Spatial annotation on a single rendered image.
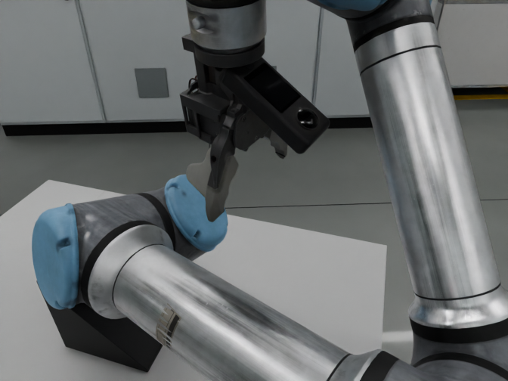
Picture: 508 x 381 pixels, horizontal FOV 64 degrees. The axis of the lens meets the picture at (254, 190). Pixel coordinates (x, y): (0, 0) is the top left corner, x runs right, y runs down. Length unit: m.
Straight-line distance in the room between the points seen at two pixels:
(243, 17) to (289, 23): 2.62
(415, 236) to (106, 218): 0.33
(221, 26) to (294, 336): 0.28
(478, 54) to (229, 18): 3.79
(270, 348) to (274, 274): 0.50
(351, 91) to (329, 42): 0.42
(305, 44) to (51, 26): 1.72
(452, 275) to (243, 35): 0.28
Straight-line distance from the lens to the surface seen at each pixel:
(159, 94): 3.16
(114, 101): 3.26
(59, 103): 3.40
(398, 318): 1.96
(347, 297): 0.82
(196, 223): 0.55
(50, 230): 0.49
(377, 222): 2.41
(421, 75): 0.39
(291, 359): 0.35
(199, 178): 0.48
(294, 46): 3.04
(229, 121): 0.43
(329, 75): 3.16
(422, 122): 0.38
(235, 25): 0.39
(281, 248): 0.90
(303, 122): 0.41
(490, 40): 4.13
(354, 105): 3.30
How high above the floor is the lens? 1.47
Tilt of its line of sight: 35 degrees down
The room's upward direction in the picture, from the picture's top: straight up
